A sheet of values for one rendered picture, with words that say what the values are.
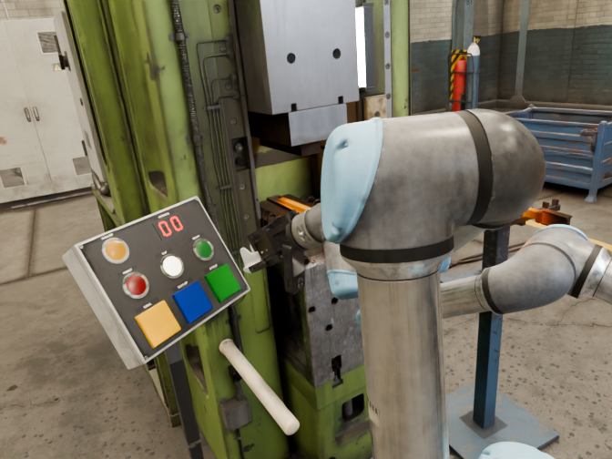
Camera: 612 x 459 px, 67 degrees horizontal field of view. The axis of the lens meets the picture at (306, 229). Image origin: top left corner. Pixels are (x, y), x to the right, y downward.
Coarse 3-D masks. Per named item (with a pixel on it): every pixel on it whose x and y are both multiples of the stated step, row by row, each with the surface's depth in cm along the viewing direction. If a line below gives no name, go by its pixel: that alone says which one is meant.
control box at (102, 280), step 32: (128, 224) 102; (160, 224) 107; (192, 224) 114; (64, 256) 97; (96, 256) 95; (128, 256) 100; (160, 256) 105; (192, 256) 111; (224, 256) 117; (96, 288) 94; (160, 288) 102; (128, 320) 95; (128, 352) 96; (160, 352) 97
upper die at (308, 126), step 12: (312, 108) 132; (324, 108) 134; (336, 108) 136; (252, 120) 149; (264, 120) 142; (276, 120) 135; (288, 120) 129; (300, 120) 131; (312, 120) 133; (324, 120) 135; (336, 120) 137; (252, 132) 152; (264, 132) 144; (276, 132) 137; (288, 132) 131; (300, 132) 132; (312, 132) 134; (324, 132) 136; (288, 144) 133; (300, 144) 133
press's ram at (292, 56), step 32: (256, 0) 117; (288, 0) 119; (320, 0) 124; (352, 0) 129; (256, 32) 121; (288, 32) 122; (320, 32) 127; (352, 32) 132; (256, 64) 126; (288, 64) 124; (320, 64) 129; (352, 64) 135; (256, 96) 131; (288, 96) 127; (320, 96) 132; (352, 96) 138
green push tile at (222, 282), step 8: (224, 264) 116; (216, 272) 113; (224, 272) 115; (208, 280) 111; (216, 280) 112; (224, 280) 114; (232, 280) 115; (216, 288) 111; (224, 288) 113; (232, 288) 115; (216, 296) 111; (224, 296) 112
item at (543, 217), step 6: (528, 210) 146; (534, 210) 145; (540, 210) 143; (546, 210) 141; (552, 210) 141; (528, 216) 146; (534, 216) 144; (540, 216) 142; (546, 216) 141; (552, 216) 140; (558, 216) 137; (564, 216) 136; (570, 216) 136; (540, 222) 143; (546, 222) 142; (552, 222) 140; (558, 222) 138; (564, 222) 137
